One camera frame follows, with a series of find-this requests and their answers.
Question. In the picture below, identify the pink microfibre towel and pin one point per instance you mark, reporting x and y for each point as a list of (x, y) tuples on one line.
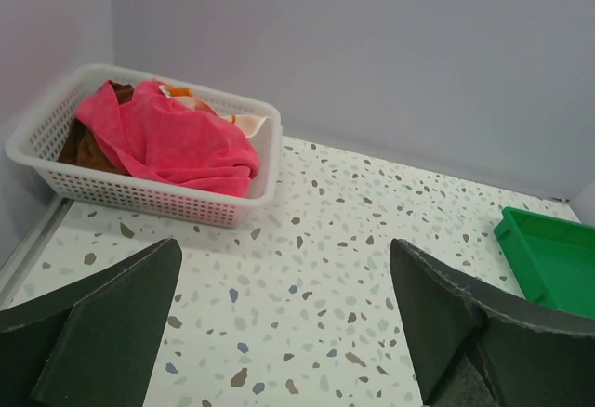
[(194, 150)]

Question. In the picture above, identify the green plastic tray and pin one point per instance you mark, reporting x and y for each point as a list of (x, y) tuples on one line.
[(551, 258)]

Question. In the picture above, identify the white plastic laundry basket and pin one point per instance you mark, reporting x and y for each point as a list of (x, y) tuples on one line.
[(38, 140)]

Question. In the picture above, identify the brown towel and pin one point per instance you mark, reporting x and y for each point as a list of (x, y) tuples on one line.
[(81, 147)]

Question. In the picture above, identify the orange patterned cream towel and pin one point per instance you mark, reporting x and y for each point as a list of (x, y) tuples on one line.
[(250, 124)]

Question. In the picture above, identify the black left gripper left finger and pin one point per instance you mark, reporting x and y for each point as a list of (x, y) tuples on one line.
[(93, 342)]

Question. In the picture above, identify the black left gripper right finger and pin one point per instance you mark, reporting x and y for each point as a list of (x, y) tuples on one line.
[(472, 344)]

